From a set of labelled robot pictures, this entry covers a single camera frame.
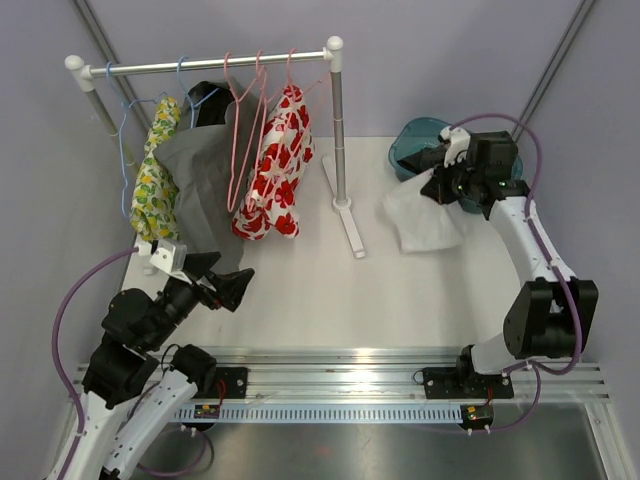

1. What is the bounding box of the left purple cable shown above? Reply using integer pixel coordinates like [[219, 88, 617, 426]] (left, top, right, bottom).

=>
[[52, 247, 214, 480]]

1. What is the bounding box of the teal plastic bin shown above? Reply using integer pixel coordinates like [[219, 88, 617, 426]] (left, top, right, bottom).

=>
[[388, 117, 529, 217]]

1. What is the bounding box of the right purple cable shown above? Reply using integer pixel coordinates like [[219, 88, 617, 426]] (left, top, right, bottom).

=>
[[449, 112, 584, 434]]

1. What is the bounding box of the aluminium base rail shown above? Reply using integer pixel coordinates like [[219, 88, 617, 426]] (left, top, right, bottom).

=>
[[69, 344, 611, 404]]

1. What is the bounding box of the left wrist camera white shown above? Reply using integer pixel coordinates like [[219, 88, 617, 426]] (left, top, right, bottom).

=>
[[135, 237, 189, 282]]

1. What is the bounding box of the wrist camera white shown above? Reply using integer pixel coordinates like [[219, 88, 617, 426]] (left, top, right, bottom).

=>
[[135, 237, 189, 282], [439, 126, 471, 168]]

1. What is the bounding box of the dark dotted skirt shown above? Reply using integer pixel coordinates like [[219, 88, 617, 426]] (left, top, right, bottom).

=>
[[398, 145, 447, 175]]

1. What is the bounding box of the slotted cable duct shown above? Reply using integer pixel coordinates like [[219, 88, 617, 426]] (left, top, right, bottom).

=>
[[171, 403, 462, 424]]

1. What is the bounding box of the grey garment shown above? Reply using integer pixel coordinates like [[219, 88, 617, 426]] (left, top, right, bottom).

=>
[[155, 80, 258, 273]]

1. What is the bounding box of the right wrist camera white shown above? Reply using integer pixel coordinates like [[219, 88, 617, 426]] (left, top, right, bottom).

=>
[[439, 126, 471, 168]]

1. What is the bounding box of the metal clothes rack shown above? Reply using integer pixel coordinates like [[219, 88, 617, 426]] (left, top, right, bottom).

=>
[[64, 36, 366, 259]]

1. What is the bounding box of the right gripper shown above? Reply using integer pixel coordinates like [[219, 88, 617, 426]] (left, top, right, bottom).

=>
[[423, 154, 483, 207]]

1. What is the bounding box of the pink hanger of dotted skirt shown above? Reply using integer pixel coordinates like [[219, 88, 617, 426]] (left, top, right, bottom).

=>
[[223, 52, 266, 213]]

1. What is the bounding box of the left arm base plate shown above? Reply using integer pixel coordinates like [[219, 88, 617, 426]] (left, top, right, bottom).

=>
[[196, 367, 249, 400]]

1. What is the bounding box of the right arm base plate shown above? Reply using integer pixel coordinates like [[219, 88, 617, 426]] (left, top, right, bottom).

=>
[[422, 367, 514, 400]]

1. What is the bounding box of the white skirt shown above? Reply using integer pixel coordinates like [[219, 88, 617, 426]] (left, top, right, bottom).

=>
[[382, 169, 469, 255]]

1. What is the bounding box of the red floral white garment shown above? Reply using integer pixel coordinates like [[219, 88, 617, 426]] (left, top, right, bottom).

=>
[[231, 84, 315, 240]]

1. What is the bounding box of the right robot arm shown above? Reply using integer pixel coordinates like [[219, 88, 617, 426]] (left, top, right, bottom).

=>
[[421, 127, 599, 400]]

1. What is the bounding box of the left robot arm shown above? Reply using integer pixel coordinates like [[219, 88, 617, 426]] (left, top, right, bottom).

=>
[[49, 240, 255, 479]]

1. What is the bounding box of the purple cable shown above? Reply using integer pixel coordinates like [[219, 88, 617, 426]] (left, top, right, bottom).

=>
[[449, 112, 584, 434], [52, 247, 214, 480]]

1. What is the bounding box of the lemon print garment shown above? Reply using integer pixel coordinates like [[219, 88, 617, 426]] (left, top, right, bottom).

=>
[[129, 97, 181, 241]]

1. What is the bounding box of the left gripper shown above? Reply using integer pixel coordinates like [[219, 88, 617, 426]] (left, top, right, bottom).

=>
[[145, 252, 255, 350]]

